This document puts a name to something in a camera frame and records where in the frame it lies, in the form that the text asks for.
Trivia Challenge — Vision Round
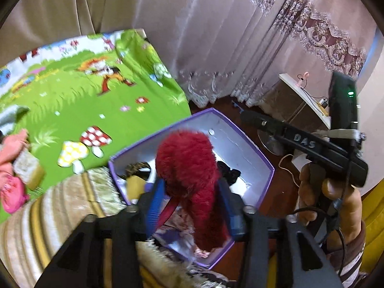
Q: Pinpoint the yellow garment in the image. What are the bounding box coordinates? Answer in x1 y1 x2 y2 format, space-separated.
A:
361 183 384 275

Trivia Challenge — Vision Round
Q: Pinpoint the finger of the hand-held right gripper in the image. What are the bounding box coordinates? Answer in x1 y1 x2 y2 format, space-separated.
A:
240 109 324 157

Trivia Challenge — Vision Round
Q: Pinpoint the red fuzzy cloth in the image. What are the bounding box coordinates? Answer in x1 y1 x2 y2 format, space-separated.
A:
154 129 231 252

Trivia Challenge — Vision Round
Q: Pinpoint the white desk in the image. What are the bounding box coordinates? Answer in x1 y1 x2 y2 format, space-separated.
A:
279 72 333 128

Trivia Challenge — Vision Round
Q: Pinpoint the person's right forearm striped sleeve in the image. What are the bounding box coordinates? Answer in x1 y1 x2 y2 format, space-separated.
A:
327 220 368 288

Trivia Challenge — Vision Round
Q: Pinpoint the yellow cloth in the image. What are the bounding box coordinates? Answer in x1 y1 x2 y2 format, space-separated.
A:
124 175 148 205

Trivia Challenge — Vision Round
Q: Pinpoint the bright pink small garment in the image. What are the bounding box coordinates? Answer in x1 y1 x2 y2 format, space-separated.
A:
0 174 29 214

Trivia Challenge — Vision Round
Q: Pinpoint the person's right hand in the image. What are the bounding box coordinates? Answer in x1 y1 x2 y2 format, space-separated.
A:
295 162 362 245

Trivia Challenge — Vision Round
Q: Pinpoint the floral patterned cloth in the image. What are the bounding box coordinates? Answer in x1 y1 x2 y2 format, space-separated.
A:
156 210 196 238

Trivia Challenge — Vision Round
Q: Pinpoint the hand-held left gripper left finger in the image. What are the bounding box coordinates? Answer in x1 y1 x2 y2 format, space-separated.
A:
34 180 166 288

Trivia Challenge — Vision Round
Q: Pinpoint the white grey sock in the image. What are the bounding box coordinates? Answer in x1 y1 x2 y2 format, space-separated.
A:
0 105 30 133

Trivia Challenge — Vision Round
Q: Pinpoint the small pink desk item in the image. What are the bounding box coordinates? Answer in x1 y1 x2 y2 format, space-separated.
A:
295 72 309 88

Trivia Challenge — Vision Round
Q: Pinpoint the black cloth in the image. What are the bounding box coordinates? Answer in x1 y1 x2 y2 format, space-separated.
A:
216 160 242 186

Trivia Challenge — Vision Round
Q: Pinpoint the thin white cable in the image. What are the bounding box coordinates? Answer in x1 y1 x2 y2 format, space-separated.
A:
279 154 301 187

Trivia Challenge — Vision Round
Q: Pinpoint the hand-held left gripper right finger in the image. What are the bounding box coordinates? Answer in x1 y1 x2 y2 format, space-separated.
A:
220 180 343 288

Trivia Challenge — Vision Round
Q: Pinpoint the purple cardboard box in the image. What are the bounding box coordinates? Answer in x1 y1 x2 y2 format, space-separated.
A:
108 107 275 270

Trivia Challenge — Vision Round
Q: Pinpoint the green cartoon printed mat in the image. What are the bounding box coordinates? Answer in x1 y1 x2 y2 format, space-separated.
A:
0 29 192 224

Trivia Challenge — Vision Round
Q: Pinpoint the metal fan base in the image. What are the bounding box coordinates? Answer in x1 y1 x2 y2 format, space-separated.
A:
258 129 289 156

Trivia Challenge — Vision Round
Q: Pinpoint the mauve curtain with lace hem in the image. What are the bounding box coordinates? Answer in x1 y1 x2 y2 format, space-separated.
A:
0 0 330 109

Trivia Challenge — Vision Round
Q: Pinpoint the maroon patterned lace curtain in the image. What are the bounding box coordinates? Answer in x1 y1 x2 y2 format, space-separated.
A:
222 0 379 77

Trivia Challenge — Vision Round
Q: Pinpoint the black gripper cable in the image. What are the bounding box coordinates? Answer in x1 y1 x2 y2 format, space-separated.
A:
294 206 348 276

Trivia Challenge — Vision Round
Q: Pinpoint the pink cloth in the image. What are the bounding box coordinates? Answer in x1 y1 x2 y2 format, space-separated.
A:
0 129 29 172

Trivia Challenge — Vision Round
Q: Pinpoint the brown patterned cloth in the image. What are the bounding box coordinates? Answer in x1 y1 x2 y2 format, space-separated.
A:
121 162 152 178

